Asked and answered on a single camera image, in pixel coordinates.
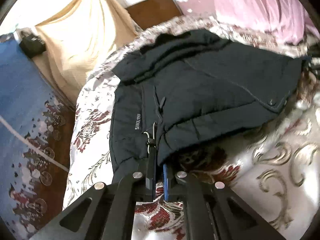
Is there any black padded jacket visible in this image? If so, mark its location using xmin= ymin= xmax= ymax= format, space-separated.
xmin=110 ymin=29 xmax=306 ymax=182

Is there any floral satin bedspread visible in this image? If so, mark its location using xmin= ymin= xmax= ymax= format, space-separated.
xmin=63 ymin=16 xmax=319 ymax=239

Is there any small black bag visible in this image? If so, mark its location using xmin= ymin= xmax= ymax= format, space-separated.
xmin=20 ymin=34 xmax=46 ymax=59

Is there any beige draped cloth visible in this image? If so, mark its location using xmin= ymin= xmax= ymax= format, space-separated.
xmin=35 ymin=0 xmax=138 ymax=103

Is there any brown wooden headboard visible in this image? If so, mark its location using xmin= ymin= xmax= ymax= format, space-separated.
xmin=127 ymin=0 xmax=183 ymax=30

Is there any pink satin curtain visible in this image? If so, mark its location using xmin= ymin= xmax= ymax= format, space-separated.
xmin=206 ymin=0 xmax=320 ymax=46

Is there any blue patterned wall hanging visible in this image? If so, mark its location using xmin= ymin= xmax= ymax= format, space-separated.
xmin=1 ymin=34 xmax=75 ymax=239

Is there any white cable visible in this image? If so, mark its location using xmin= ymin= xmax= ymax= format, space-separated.
xmin=0 ymin=115 xmax=70 ymax=173

